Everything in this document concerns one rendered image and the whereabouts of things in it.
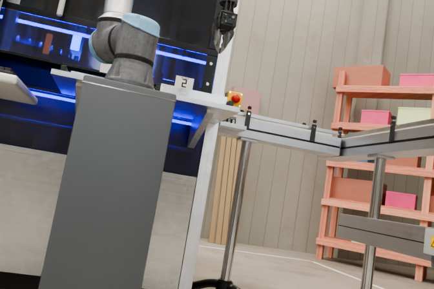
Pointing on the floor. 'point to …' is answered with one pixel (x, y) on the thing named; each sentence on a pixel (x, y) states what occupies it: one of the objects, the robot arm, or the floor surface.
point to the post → (204, 172)
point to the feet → (214, 284)
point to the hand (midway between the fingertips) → (219, 50)
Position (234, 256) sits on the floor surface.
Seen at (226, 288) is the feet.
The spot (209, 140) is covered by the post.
